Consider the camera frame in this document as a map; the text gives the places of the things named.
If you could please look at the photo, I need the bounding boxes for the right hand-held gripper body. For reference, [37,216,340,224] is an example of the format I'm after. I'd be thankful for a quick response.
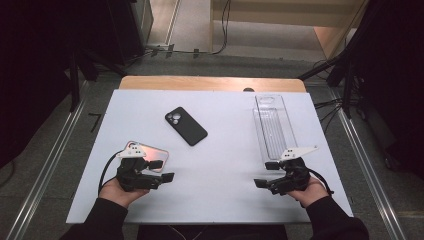
[265,145,319,197]

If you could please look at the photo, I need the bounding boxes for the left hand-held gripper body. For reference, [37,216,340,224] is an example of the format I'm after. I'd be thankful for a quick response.
[115,142,165,193]

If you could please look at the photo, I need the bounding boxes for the iridescent phone case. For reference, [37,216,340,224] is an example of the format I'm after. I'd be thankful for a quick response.
[123,140,170,174]

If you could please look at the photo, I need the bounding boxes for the clear plastic rack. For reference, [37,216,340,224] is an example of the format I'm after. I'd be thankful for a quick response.
[252,94,299,162]

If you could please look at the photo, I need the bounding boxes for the black phone case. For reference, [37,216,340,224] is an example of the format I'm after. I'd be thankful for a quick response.
[164,106,209,147]

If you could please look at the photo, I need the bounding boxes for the person's left hand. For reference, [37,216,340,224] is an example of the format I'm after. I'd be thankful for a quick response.
[98,177,151,210]

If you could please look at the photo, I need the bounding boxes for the person's right hand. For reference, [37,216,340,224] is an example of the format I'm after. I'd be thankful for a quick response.
[287,175,330,209]

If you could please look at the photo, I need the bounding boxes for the white table board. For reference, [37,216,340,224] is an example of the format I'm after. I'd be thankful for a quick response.
[65,89,354,225]

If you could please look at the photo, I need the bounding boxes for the wooden table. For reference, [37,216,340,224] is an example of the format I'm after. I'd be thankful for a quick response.
[118,75,307,94]

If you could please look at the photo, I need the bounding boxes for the black metal stand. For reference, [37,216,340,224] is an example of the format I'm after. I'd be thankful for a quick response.
[67,46,128,113]
[298,0,368,120]

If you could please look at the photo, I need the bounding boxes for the dark cabinet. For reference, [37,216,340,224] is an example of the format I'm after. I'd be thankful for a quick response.
[105,0,155,66]

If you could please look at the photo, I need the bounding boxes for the light wooden shelf unit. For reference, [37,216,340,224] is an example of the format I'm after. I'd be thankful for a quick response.
[209,0,372,62]

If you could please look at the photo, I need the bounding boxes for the left hand-held gripper cable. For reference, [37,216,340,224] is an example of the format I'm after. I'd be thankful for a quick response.
[97,149,125,198]

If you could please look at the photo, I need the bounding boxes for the hand-held gripper cable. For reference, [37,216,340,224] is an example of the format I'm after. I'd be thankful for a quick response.
[97,149,125,198]
[306,167,335,197]

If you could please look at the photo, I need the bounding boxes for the right hand-held gripper cable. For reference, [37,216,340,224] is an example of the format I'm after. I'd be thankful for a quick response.
[306,167,335,197]

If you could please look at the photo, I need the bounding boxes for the metal floor rail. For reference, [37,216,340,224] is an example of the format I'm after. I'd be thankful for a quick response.
[324,83,410,240]
[4,79,91,240]

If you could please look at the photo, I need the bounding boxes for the black floor cables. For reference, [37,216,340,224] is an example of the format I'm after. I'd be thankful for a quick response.
[313,59,368,135]

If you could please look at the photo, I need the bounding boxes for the black hanging cable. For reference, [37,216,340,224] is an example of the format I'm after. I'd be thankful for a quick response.
[146,0,232,56]

